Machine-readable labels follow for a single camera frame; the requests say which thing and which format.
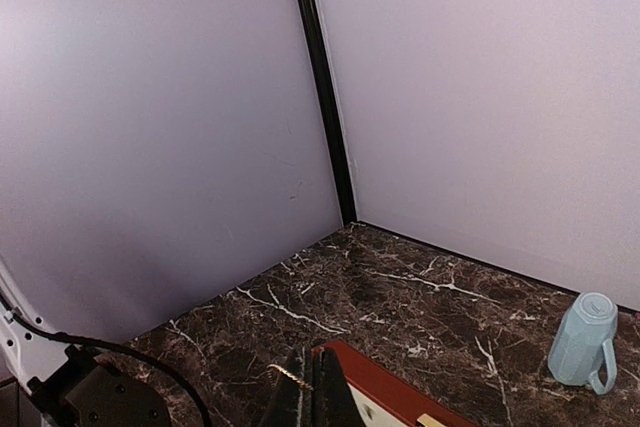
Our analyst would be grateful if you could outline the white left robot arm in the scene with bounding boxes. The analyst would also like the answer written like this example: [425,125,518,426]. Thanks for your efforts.
[1,264,171,426]

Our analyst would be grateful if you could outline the light blue faceted mug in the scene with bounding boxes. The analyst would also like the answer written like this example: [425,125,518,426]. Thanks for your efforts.
[547,292,618,395]

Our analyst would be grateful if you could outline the red jewelry box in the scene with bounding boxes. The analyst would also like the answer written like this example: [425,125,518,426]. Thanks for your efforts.
[312,339,476,427]

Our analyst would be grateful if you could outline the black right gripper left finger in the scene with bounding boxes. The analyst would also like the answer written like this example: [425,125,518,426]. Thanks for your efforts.
[259,347,313,427]

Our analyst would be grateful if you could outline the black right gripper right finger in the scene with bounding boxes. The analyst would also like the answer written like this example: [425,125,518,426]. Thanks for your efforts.
[312,347,365,427]

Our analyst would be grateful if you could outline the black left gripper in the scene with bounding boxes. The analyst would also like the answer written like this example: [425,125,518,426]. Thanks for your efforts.
[28,347,171,427]

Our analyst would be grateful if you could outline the green leaf gold necklace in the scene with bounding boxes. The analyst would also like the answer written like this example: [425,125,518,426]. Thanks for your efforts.
[268,363,313,393]

